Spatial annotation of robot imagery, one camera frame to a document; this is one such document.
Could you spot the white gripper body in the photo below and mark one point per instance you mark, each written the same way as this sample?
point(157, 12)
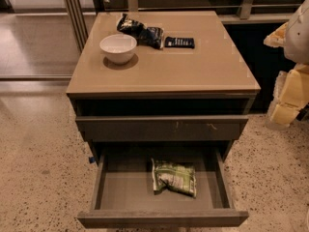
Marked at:
point(297, 38)

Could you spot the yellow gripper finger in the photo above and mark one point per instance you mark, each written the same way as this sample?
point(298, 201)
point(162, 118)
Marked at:
point(277, 37)
point(282, 115)

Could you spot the green jalapeno chip bag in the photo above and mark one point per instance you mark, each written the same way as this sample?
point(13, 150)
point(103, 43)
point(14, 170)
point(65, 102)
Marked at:
point(178, 177)

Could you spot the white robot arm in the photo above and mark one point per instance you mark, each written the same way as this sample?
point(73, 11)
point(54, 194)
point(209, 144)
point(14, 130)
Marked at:
point(296, 49)

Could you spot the black blue chip bag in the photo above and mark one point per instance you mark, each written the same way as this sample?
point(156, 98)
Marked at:
point(151, 36)

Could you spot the brown drawer cabinet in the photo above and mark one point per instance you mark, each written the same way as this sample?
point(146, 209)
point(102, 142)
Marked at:
point(209, 79)

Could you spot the open middle drawer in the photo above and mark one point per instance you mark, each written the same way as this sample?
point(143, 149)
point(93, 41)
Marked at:
point(124, 195)

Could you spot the closed top drawer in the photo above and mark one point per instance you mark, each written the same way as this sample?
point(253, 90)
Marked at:
point(161, 128)

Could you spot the dark blue snack bar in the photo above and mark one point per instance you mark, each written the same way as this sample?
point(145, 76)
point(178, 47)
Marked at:
point(179, 42)

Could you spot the white ceramic bowl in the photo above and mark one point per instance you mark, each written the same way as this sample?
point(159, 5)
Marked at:
point(118, 48)

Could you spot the blue tape piece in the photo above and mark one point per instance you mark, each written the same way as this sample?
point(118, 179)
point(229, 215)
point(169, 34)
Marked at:
point(92, 160)

